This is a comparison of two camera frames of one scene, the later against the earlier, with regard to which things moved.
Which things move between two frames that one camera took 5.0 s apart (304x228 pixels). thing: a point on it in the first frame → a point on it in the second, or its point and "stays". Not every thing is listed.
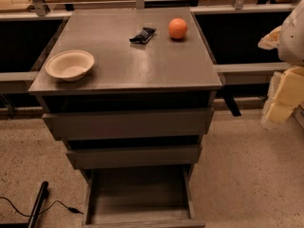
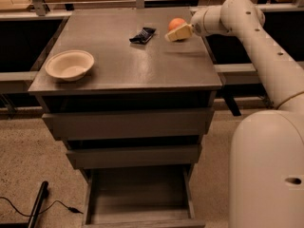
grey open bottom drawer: x=154 y=196 stays
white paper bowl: x=70 y=65 stays
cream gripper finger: x=271 y=40 → x=206 y=21
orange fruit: x=178 y=28 stays
